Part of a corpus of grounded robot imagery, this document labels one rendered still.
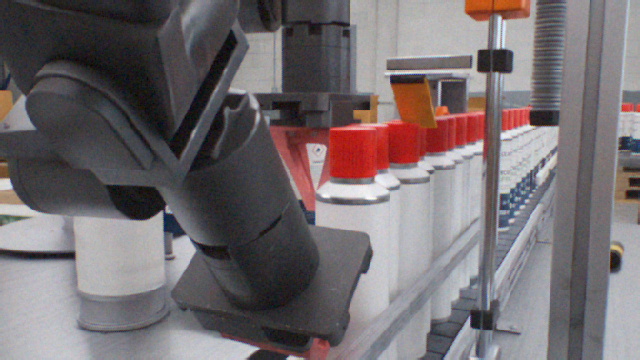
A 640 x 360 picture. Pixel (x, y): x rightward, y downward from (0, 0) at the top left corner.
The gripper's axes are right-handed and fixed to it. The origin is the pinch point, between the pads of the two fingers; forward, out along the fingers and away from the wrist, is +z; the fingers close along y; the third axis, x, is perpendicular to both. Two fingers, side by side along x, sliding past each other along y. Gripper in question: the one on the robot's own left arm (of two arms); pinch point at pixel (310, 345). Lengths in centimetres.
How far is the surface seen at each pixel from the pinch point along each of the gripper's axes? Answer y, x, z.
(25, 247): 56, -13, 20
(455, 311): -4.5, -16.6, 21.2
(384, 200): -3.7, -8.5, -5.7
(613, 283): -21, -41, 47
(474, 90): 126, -603, 463
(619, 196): -52, -459, 488
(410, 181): -2.9, -15.3, -0.2
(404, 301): -4.8, -5.4, 1.5
